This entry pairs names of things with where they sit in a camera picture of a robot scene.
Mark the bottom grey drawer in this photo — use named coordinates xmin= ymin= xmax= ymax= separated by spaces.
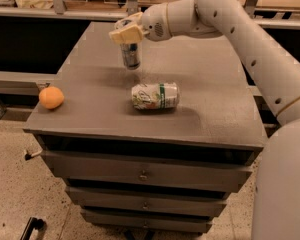
xmin=81 ymin=208 xmax=212 ymax=233

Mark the grey drawer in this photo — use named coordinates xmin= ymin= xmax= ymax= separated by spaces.
xmin=42 ymin=151 xmax=251 ymax=192
xmin=81 ymin=208 xmax=212 ymax=233
xmin=66 ymin=187 xmax=226 ymax=217

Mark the grey drawer cabinet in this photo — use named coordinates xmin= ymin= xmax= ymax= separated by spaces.
xmin=22 ymin=21 xmax=268 ymax=235

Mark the middle grey drawer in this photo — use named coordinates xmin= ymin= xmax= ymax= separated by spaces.
xmin=66 ymin=187 xmax=226 ymax=217

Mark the silver blue redbull can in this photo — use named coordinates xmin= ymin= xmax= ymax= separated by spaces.
xmin=120 ymin=43 xmax=140 ymax=70

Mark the grey metal shelf rail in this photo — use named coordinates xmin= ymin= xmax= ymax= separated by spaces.
xmin=0 ymin=0 xmax=300 ymax=21

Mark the white green crushed can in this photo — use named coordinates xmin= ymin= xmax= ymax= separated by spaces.
xmin=131 ymin=82 xmax=179 ymax=110

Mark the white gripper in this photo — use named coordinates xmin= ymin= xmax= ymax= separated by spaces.
xmin=109 ymin=3 xmax=172 ymax=45

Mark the top grey drawer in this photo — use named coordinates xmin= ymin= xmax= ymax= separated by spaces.
xmin=42 ymin=151 xmax=251 ymax=192

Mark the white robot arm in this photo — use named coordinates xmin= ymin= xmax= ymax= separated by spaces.
xmin=109 ymin=0 xmax=300 ymax=240

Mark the white plug on floor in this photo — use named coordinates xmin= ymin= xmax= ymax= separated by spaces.
xmin=24 ymin=150 xmax=42 ymax=161

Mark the orange fruit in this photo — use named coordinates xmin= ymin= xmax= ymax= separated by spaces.
xmin=39 ymin=86 xmax=64 ymax=109

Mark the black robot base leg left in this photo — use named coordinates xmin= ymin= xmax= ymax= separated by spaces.
xmin=20 ymin=217 xmax=45 ymax=240

